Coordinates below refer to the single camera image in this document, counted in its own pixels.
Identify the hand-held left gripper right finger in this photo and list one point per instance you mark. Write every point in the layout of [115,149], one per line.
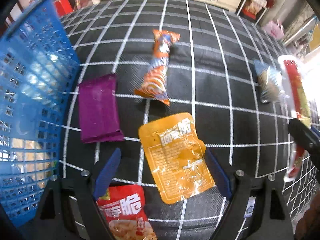
[220,175]

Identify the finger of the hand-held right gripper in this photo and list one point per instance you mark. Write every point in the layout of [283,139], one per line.
[303,136]

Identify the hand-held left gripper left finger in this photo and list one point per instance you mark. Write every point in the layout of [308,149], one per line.
[107,173]

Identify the red snack pouch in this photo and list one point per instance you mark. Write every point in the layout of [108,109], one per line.
[125,212]

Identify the orange snack pouch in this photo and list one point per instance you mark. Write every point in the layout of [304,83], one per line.
[175,155]

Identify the red yellow white-edged snack packet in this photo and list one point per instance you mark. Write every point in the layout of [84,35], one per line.
[296,87]

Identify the small clear snack packet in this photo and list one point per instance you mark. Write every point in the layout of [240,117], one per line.
[268,82]

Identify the purple snack packet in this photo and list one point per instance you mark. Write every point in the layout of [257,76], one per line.
[98,107]

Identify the orange twisted snack packet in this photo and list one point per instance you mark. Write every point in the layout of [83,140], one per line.
[156,77]

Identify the blue plastic basket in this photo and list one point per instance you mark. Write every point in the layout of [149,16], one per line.
[37,37]

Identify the pink shopping bag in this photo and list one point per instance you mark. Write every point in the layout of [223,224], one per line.
[273,30]

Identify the white metal shelf rack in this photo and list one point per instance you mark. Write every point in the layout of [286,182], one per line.
[252,2]

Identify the red gift bag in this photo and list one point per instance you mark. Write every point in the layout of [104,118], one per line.
[63,5]

